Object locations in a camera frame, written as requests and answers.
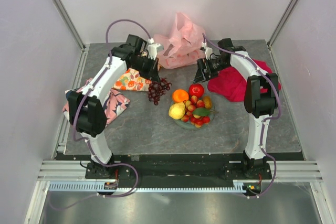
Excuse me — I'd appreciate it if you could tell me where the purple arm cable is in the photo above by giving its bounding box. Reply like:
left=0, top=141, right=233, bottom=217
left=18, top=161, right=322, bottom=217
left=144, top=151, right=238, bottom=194
left=202, top=33, right=283, bottom=200
left=47, top=19, right=154, bottom=210

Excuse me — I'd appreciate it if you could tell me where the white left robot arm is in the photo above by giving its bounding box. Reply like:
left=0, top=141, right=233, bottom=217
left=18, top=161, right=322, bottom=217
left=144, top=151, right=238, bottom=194
left=67, top=35, right=163, bottom=178

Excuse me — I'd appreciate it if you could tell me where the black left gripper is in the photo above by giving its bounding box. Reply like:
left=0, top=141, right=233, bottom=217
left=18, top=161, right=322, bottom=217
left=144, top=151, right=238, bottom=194
left=130, top=55, right=161, bottom=83

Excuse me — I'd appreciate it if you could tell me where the blue-grey cable duct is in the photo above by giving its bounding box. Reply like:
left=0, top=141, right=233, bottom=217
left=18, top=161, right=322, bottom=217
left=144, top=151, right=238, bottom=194
left=48, top=181, right=247, bottom=193

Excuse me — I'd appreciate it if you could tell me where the red cloth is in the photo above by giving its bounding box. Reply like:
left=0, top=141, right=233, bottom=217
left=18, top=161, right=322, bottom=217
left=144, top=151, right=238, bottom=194
left=207, top=58, right=282, bottom=103

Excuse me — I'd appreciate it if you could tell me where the pink plastic bag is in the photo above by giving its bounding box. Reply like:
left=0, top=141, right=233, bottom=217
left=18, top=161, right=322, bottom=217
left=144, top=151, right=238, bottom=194
left=154, top=12, right=205, bottom=69

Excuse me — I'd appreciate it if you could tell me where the yellow fake pear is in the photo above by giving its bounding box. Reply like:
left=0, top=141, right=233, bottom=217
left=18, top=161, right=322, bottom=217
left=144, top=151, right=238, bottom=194
left=169, top=102, right=185, bottom=120

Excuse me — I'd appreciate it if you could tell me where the red fake apple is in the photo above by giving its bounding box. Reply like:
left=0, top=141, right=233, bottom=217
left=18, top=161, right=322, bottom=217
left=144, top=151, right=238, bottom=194
left=188, top=83, right=204, bottom=98

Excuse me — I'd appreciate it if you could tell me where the grey-green round plate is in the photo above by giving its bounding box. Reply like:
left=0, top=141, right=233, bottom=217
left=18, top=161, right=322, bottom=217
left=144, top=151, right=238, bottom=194
left=171, top=101, right=215, bottom=130

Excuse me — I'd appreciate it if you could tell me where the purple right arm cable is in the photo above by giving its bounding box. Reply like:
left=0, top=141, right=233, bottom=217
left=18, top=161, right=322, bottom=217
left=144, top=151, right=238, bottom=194
left=202, top=33, right=283, bottom=200

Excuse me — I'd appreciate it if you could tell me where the aluminium frame rail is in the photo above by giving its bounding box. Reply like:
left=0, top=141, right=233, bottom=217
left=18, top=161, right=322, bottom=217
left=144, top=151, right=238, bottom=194
left=35, top=0, right=87, bottom=51

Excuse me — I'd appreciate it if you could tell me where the orange floral cloth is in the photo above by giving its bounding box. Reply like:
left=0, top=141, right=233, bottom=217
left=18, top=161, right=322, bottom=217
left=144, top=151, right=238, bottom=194
left=113, top=68, right=152, bottom=91

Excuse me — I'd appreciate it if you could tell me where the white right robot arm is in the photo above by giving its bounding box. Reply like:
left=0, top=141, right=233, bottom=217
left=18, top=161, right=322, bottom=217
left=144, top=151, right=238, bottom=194
left=194, top=37, right=281, bottom=179

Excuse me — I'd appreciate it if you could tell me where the purple fake grape bunch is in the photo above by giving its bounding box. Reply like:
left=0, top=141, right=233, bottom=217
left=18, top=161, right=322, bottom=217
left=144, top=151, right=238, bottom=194
left=147, top=78, right=172, bottom=105

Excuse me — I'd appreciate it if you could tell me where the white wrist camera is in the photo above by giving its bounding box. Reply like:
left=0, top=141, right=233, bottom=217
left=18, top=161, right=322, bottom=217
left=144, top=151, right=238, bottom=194
left=147, top=38, right=164, bottom=60
left=200, top=42, right=213, bottom=60

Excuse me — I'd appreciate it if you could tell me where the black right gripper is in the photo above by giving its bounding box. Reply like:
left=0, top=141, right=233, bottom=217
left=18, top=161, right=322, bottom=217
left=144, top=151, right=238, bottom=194
left=193, top=57, right=230, bottom=84

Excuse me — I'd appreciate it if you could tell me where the brown fake kiwi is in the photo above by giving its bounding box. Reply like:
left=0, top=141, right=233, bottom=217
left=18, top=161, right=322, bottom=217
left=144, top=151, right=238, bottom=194
left=202, top=96, right=213, bottom=110

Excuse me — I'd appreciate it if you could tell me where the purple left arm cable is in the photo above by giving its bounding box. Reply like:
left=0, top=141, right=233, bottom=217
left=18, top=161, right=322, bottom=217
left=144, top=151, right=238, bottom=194
left=47, top=19, right=154, bottom=210

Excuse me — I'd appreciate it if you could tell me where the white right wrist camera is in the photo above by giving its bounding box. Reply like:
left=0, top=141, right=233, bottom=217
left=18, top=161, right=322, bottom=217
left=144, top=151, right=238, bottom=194
left=200, top=42, right=213, bottom=60

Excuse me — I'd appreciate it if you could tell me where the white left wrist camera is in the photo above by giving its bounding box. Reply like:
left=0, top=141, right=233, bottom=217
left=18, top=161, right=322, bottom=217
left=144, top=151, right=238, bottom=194
left=147, top=38, right=164, bottom=60

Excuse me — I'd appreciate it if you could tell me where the orange fake mandarin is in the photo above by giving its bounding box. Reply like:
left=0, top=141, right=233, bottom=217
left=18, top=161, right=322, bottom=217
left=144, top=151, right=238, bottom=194
left=172, top=89, right=189, bottom=103

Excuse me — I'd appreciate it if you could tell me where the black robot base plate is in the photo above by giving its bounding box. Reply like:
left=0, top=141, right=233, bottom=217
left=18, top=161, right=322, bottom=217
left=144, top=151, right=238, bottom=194
left=84, top=153, right=274, bottom=182

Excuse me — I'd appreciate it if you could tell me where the red yellow fake fruit bunch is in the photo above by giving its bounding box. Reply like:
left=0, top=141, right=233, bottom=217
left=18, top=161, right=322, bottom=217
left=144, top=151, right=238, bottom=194
left=179, top=95, right=217, bottom=129

